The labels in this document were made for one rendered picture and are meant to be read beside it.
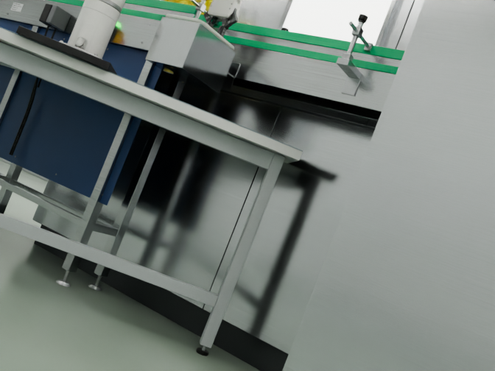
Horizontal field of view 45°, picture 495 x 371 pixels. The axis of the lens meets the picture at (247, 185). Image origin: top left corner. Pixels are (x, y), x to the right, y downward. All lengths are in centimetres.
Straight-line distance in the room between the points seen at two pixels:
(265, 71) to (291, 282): 74
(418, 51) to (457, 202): 44
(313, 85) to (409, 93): 42
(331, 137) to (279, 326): 68
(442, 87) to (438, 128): 11
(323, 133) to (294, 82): 24
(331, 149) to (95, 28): 89
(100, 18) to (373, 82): 90
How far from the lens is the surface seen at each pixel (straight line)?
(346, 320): 160
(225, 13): 211
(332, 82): 197
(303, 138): 218
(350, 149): 210
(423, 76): 169
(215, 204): 229
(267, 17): 244
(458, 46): 170
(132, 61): 238
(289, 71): 205
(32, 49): 203
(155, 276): 200
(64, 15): 270
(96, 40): 206
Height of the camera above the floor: 48
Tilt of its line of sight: 3 degrees up
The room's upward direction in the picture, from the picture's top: 21 degrees clockwise
